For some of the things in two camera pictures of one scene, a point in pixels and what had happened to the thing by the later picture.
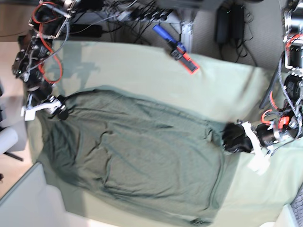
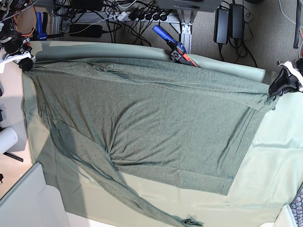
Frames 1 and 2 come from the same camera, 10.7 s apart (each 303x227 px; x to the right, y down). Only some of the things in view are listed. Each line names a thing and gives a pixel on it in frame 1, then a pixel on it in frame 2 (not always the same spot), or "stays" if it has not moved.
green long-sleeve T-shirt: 138,153 stays
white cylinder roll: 8,137 stays
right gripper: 41,99 to 23,56
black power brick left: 85,30 stays
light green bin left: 33,203 stays
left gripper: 238,144 to 284,78
